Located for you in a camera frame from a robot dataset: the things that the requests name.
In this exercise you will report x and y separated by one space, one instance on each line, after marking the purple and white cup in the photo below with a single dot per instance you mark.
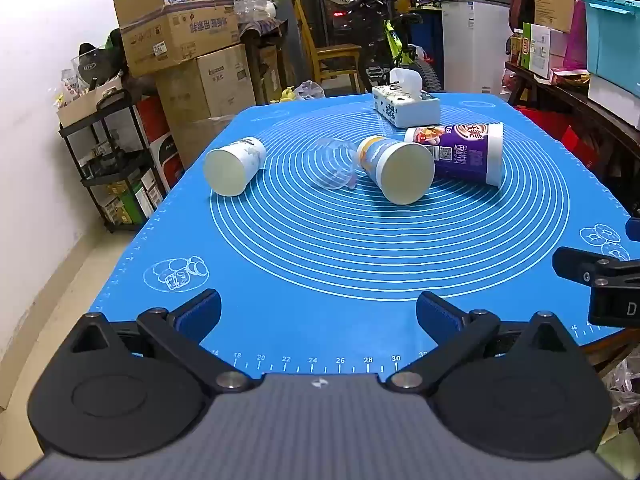
465 152

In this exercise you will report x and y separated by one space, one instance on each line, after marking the blue silicone baking mat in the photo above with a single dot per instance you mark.
325 260

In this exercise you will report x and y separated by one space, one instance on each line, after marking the red and white appliance box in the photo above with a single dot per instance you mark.
165 157

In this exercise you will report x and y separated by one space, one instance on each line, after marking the white and orange paper cup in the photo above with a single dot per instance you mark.
400 170

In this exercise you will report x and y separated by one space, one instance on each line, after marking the yellow drink bottle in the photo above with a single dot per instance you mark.
516 47

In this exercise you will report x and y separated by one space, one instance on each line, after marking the red bag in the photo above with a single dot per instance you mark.
550 125

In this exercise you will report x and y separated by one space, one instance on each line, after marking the white storage box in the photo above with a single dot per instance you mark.
615 100

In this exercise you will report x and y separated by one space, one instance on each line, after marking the dark wooden side table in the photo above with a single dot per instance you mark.
575 105

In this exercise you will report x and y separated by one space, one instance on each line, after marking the large brown cardboard box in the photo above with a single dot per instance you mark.
210 85

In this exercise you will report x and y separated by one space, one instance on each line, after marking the taped brown cardboard box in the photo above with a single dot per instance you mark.
200 140

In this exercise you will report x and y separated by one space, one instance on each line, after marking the wooden chair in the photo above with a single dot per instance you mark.
330 55

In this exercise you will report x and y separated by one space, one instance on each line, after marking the pink bag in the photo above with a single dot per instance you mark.
577 40

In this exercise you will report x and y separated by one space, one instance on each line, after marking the green and white carton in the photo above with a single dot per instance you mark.
537 50

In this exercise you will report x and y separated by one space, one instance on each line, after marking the teal plastic storage bin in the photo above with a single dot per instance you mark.
615 40

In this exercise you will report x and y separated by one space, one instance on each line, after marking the yellow toy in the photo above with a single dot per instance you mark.
287 95

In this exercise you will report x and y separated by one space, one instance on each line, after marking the white tissue box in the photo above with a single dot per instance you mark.
405 107

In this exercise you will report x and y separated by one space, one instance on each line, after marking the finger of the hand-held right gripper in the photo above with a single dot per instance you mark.
634 230
575 265

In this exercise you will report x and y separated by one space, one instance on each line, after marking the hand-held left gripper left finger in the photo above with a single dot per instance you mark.
200 312

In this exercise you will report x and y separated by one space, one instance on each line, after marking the clear plastic cup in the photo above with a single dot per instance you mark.
330 162

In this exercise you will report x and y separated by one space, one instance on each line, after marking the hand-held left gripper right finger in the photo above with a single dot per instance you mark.
437 312

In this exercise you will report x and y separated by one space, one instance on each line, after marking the black shelf cart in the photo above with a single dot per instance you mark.
112 170

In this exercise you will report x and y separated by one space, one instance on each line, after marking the open printed cardboard box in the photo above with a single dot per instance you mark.
175 35

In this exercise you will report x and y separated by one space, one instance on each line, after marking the small open cardboard box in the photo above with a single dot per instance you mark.
87 102

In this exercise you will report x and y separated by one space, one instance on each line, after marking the white plastic bag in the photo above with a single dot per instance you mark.
310 90

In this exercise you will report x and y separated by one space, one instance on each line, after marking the black helmet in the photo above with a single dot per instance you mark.
97 67

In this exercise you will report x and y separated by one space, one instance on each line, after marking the clear crumpled plastic bag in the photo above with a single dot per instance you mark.
625 385

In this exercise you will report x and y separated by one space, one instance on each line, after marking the black and green bicycle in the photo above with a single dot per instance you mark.
395 42

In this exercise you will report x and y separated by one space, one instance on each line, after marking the white chest freezer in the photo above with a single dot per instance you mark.
472 45

